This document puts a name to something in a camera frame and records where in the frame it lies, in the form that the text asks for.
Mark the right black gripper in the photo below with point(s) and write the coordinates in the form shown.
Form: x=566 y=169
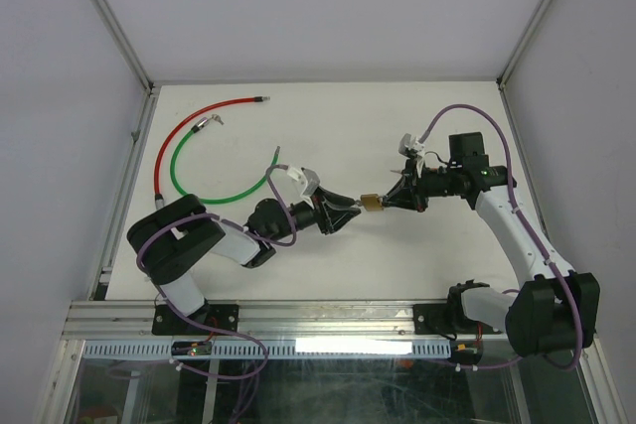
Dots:
x=414 y=200

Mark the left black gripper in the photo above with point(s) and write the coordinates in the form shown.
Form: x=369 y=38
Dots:
x=328 y=211

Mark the large brass padlock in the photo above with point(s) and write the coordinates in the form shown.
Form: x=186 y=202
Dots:
x=370 y=202

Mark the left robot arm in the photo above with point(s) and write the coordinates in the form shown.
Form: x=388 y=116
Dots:
x=170 y=242

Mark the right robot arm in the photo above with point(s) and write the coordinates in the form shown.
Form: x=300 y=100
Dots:
x=555 y=308

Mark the green lock keys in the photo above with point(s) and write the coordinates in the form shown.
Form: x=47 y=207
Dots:
x=216 y=118

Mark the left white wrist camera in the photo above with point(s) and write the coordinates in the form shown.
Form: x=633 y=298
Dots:
x=306 y=182

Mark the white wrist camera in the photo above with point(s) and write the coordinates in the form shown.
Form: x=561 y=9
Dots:
x=411 y=148
x=306 y=182

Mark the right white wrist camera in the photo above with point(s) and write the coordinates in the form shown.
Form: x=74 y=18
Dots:
x=411 y=148

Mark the right black mount plate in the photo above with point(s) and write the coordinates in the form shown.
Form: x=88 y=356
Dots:
x=429 y=319

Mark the black mount plate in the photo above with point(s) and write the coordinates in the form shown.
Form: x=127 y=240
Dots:
x=215 y=315
x=429 y=319

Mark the left black mount plate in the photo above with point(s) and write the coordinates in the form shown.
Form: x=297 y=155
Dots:
x=215 y=315

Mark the red cable lock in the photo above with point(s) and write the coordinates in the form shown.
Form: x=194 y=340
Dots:
x=198 y=121

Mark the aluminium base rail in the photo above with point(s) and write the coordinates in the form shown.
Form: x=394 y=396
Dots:
x=265 y=320

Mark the slotted cable duct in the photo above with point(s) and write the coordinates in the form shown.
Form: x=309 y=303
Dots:
x=313 y=348

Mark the right aluminium frame post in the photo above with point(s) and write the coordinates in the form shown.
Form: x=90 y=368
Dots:
x=539 y=13

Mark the aluminium frame post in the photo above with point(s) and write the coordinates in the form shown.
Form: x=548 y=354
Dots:
x=539 y=13
x=123 y=44

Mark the left aluminium frame post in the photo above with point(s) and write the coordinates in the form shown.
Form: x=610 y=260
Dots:
x=123 y=44

